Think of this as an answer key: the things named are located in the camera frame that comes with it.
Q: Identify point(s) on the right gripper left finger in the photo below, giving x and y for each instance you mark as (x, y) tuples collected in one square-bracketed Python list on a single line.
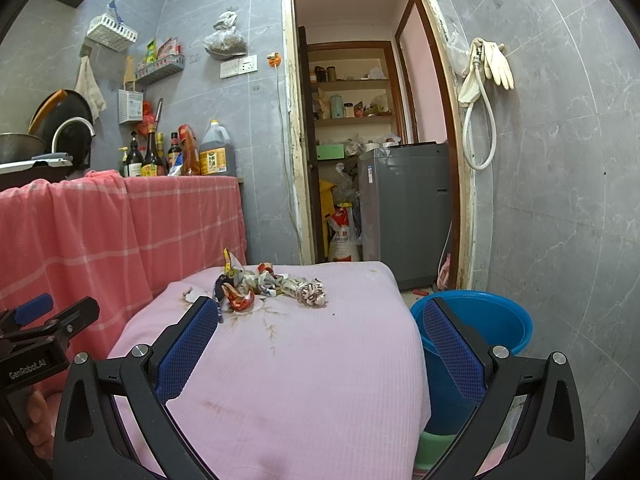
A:
[(92, 442)]

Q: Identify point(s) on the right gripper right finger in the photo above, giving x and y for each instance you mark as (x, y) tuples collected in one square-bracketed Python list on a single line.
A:
[(526, 422)]

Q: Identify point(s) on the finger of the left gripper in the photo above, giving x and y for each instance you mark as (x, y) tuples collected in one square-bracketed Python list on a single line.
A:
[(65, 317), (32, 310)]

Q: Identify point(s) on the blue snack wrapper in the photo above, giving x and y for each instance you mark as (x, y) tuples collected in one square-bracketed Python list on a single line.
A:
[(220, 293)]

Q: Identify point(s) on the white red ribbon wrapper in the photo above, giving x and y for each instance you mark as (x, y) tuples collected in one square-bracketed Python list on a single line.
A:
[(309, 293)]

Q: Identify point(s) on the person's left hand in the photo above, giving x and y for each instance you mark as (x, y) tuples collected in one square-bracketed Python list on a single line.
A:
[(42, 412)]

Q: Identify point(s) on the red plaid cloth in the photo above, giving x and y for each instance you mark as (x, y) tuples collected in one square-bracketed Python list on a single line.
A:
[(119, 240)]

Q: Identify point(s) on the green plastic basin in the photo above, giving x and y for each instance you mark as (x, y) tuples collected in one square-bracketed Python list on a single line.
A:
[(430, 450)]

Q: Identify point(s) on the blue plastic bucket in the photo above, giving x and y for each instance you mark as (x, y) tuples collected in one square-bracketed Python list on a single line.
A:
[(497, 319)]

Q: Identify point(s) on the metal pot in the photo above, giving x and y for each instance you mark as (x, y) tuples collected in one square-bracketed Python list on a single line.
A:
[(16, 147)]

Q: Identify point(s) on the dark vinegar bottle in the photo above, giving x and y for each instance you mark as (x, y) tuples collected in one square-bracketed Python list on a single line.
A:
[(134, 159)]

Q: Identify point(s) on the red crumpled wrapper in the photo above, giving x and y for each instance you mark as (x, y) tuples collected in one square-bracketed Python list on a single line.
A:
[(238, 301)]

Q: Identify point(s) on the black wok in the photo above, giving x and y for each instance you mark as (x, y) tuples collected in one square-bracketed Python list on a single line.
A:
[(64, 122)]

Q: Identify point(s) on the dark soy sauce bottle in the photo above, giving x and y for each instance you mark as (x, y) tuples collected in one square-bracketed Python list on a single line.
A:
[(152, 165)]

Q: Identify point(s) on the white green crumpled wrapper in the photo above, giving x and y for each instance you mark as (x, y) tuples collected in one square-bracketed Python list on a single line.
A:
[(264, 281)]

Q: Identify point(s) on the orange sauce bottle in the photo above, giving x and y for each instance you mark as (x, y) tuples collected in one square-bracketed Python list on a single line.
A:
[(190, 156)]

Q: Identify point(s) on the pink floral table cloth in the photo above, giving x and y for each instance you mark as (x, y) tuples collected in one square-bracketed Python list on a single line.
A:
[(285, 391)]

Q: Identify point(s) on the large oil jug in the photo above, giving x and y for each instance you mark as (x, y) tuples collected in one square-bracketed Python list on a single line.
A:
[(216, 152)]

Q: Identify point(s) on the white utensil holder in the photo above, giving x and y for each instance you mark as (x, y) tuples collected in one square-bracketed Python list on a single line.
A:
[(130, 106)]

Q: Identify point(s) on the hanging grey towel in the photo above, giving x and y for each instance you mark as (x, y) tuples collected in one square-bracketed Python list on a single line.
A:
[(89, 89)]

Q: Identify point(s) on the white red rice bag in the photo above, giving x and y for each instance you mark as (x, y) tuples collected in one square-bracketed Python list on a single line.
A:
[(343, 246)]

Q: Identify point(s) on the grey washing machine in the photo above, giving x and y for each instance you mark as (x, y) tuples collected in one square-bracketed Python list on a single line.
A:
[(405, 209)]

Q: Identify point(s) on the green box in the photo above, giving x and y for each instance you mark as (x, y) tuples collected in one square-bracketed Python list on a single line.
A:
[(332, 151)]

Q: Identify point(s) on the hanging plastic bag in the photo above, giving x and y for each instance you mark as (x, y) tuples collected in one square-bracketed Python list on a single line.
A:
[(226, 42)]

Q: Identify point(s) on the wooden shelf unit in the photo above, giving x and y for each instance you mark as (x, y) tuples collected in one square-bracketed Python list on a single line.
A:
[(355, 96)]

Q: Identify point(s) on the white rubber gloves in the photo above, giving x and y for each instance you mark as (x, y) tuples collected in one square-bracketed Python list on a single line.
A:
[(487, 61)]

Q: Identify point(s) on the wooden door frame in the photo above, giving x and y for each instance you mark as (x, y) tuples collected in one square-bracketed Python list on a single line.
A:
[(463, 204)]

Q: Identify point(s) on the wall spice rack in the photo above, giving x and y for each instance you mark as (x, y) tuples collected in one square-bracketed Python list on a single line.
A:
[(161, 69)]

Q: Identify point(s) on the white wall basket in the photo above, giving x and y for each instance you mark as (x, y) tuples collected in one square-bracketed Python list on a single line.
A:
[(107, 32)]

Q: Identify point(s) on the white wall socket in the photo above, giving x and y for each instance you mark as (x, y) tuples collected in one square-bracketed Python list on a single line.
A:
[(238, 66)]

